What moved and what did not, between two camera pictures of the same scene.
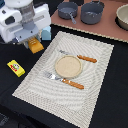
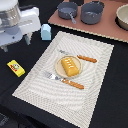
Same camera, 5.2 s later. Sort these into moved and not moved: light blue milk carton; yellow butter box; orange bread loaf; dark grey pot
Moved: orange bread loaf
Not moved: dark grey pot; light blue milk carton; yellow butter box
